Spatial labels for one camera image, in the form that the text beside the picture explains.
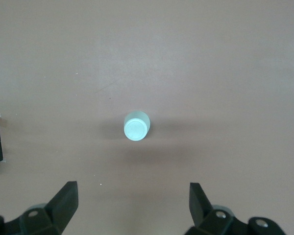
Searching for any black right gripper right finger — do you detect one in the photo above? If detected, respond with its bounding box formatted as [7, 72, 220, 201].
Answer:
[185, 182, 284, 235]

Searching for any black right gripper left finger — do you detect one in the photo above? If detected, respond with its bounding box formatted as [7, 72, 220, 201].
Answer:
[0, 181, 79, 235]

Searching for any mint green cup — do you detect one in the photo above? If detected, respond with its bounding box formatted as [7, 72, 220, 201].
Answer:
[123, 110, 152, 141]

